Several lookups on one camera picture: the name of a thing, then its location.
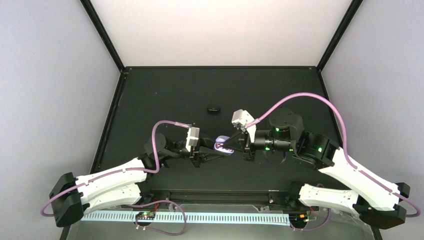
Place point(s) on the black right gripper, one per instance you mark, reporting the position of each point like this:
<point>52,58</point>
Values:
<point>241,139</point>

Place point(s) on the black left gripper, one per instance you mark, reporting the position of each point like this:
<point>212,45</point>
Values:
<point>196,155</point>

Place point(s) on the lilac earbud charging case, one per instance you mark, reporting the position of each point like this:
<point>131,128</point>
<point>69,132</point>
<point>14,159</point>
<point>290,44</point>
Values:
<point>219,145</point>

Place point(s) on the black earbud charging case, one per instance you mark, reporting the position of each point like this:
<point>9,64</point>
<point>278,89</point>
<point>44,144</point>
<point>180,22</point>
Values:
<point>213,110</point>

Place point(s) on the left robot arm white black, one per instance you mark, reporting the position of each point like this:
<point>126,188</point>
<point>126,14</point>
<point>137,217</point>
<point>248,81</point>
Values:
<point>74,197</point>

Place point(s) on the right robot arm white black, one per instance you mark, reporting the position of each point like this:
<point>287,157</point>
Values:
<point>367,197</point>

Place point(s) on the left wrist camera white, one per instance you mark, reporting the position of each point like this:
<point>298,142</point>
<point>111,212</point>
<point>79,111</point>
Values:
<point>192,138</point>

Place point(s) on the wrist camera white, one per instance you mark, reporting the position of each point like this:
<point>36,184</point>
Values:
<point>243,120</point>
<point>192,138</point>

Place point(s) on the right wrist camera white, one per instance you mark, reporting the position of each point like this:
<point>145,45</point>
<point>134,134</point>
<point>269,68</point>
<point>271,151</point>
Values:
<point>243,120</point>

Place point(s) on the white slotted cable duct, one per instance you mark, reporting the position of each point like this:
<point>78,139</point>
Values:
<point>278,219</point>

